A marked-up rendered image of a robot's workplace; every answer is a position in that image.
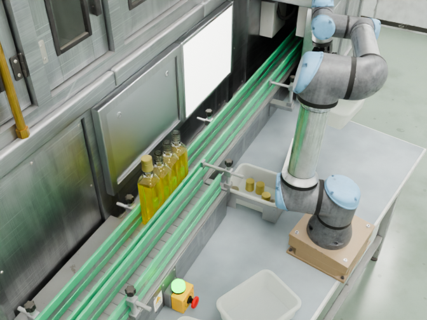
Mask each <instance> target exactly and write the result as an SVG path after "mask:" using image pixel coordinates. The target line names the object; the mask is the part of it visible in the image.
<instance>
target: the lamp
mask: <svg viewBox="0 0 427 320"><path fill-rule="evenodd" d="M185 290H186V284H185V282H184V281H183V280H181V279H176V280H174V281H173V282H172V292H173V293H174V294H176V295H180V294H183V292H185Z"/></svg>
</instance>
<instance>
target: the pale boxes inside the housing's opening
mask: <svg viewBox="0 0 427 320"><path fill-rule="evenodd" d="M277 6H278V2H277V1H271V0H262V1H261V20H260V31H259V35H260V36H265V37H270V38H272V37H273V36H274V35H275V34H276V33H277V32H278V31H279V30H280V29H281V28H282V27H283V26H284V25H285V20H281V19H280V18H279V17H278V14H277V12H276V11H277ZM279 8H280V13H281V15H282V16H283V17H285V16H286V10H287V4H286V3H281V2H279ZM307 9H308V8H307V7H303V6H299V11H298V17H297V27H296V33H295V35H296V36H300V37H304V29H305V24H306V15H307Z"/></svg>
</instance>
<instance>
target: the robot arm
mask: <svg viewBox="0 0 427 320"><path fill-rule="evenodd" d="M380 29H381V23H380V21H379V20H377V19H373V18H365V17H355V16H349V15H340V14H334V0H312V5H311V32H312V45H313V46H316V47H314V48H313V50H312V51H308V52H306V53H305V54H303V56H302V58H301V61H300V62H299V66H298V68H297V72H296V75H295V79H294V84H293V92H294V93H296V94H297V100H298V101H299V103H300V108H299V114H298V118H297V124H296V127H295V133H294V139H293V143H292V149H291V153H290V159H289V162H288V166H286V167H284V169H283V170H282V172H281V173H277V175H276V189H275V205H276V207H277V208H279V209H282V210H286V211H295V212H299V213H307V214H311V215H312V216H311V218H310V219H309V221H308V225H307V233H308V236H309V238H310V240H312V242H314V243H315V244H316V245H317V246H319V247H321V248H324V249H326V250H339V249H342V248H344V247H346V246H347V245H348V244H349V242H350V240H351V237H352V233H353V231H352V225H351V221H352V219H353V217H354V214H355V211H356V208H357V207H358V205H359V202H360V195H361V193H360V189H359V187H358V186H357V184H356V183H355V182H354V181H353V180H352V179H350V178H348V177H346V176H344V175H332V176H329V177H328V178H327V179H326V180H321V179H319V177H318V174H317V172H316V166H317V163H318V158H319V155H320V151H321V147H322V142H323V138H324V134H325V130H326V127H327V121H328V118H329V114H330V110H331V109H333V108H334V107H336V106H337V104H338V101H339V99H343V100H363V99H366V98H368V97H371V96H372V95H374V94H375V93H377V92H378V91H379V90H380V89H381V88H382V87H383V85H384V84H385V82H386V80H387V77H388V66H387V63H386V61H385V59H384V58H383V57H382V56H381V55H380V52H379V48H378V45H377V39H378V37H379V33H380ZM333 37H338V38H343V39H350V40H351V45H352V50H353V57H351V56H346V55H337V52H333V51H332V45H333ZM333 53H334V54H333Z"/></svg>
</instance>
